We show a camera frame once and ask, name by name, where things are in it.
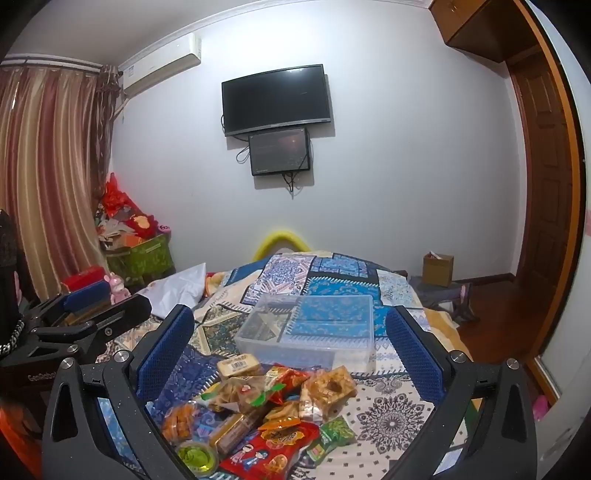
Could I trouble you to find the wooden overhead cabinet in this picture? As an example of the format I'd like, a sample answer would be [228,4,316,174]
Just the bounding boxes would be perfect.
[428,0,539,64]

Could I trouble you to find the striped brown curtain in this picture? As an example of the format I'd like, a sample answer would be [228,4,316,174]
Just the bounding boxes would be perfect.
[0,60,123,301]

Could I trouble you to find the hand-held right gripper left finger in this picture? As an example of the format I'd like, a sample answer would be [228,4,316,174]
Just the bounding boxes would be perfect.
[41,304,197,480]

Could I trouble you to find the gold bar packet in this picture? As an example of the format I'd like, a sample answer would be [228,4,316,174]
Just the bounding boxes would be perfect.
[209,413,252,457]

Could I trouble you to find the red box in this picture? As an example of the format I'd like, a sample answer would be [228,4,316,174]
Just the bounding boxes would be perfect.
[62,266,110,292]

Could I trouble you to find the pink plush toy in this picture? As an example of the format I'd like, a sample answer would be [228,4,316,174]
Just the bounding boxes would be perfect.
[104,272,130,304]

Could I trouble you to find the green jelly cup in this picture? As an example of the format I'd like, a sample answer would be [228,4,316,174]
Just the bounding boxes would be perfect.
[177,440,220,478]

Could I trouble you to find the black wall television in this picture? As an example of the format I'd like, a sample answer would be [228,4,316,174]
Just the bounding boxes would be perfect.
[222,64,332,138]

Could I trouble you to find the red packet with beige label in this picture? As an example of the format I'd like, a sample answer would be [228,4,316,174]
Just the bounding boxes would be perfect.
[263,364,310,402]

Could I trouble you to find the yellow foam tube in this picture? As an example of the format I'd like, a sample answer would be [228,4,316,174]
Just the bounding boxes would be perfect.
[253,231,315,262]

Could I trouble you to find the clear cracker packet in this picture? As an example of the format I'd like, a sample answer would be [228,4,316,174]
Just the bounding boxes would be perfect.
[203,375,278,414]

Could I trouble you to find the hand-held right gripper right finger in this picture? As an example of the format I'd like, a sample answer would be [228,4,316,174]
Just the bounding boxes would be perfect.
[387,305,539,480]

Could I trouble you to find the orange snack packet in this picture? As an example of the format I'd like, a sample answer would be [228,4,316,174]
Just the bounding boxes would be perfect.
[161,401,199,445]

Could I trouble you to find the green storage box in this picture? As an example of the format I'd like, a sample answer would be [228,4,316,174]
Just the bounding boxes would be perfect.
[104,233,175,284]

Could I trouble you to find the dark cloth pile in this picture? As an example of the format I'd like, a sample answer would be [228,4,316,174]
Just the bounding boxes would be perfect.
[410,276,477,324]

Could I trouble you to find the clear brown pastry packet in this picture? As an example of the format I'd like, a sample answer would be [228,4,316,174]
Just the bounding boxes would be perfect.
[299,366,358,422]

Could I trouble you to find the cardboard box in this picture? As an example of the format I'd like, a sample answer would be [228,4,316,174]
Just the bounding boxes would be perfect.
[422,251,455,288]

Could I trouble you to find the small black wall monitor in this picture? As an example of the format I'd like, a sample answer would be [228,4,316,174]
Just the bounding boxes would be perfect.
[248,127,311,177]

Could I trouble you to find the curtain rod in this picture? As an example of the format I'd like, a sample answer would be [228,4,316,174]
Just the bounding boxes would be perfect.
[0,54,101,73]

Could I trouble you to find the brown wooden door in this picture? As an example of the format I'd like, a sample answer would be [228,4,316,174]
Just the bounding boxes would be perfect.
[505,46,580,296]

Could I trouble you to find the green snack packet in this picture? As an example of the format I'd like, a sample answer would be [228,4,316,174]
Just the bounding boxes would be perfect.
[305,415,357,464]

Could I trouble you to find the white air conditioner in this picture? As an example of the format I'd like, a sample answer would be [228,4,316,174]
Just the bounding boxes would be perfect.
[121,32,203,99]

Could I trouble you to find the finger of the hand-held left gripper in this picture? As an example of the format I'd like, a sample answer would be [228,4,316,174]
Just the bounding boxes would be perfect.
[23,279,114,329]
[28,293,153,358]

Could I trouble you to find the clear plastic container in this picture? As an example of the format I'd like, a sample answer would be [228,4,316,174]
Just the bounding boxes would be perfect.
[235,293,376,374]

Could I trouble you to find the tan cracker block packet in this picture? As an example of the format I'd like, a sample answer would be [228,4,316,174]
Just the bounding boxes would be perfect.
[217,353,262,380]

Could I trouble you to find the patchwork blanket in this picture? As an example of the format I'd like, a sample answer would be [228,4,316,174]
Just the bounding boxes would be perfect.
[92,251,476,480]

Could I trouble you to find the white pillow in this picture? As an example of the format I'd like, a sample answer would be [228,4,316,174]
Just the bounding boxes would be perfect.
[139,263,208,319]

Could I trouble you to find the large red cartoon packet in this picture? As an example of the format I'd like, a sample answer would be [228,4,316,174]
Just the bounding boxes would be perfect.
[219,420,321,480]

